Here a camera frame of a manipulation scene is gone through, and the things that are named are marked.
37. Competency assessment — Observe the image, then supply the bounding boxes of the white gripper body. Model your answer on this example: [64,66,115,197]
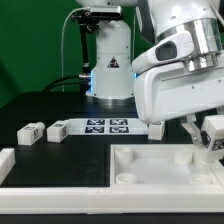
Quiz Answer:
[134,54,224,124]

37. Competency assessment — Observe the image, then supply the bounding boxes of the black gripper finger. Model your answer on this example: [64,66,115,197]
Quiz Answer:
[180,115,202,145]

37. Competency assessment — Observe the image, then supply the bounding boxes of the white square tabletop panel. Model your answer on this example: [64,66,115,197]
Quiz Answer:
[110,144,224,187]

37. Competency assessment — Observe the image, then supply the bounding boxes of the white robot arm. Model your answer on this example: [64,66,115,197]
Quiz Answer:
[77,0,224,127]

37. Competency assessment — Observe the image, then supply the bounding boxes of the white U-shaped obstacle fence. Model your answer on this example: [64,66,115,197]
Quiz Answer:
[0,148,224,214]

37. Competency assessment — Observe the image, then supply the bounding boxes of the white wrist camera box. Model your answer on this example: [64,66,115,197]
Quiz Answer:
[132,31,194,74]

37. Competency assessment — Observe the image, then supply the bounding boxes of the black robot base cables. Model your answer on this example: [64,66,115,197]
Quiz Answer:
[42,74,92,93]

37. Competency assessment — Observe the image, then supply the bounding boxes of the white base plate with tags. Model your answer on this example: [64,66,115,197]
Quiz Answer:
[68,118,148,135]

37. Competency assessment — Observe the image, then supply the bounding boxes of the black camera on stand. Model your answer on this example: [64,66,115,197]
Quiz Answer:
[71,6,123,80]

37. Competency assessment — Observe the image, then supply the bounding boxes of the white camera cable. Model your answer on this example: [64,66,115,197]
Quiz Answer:
[60,7,92,93]

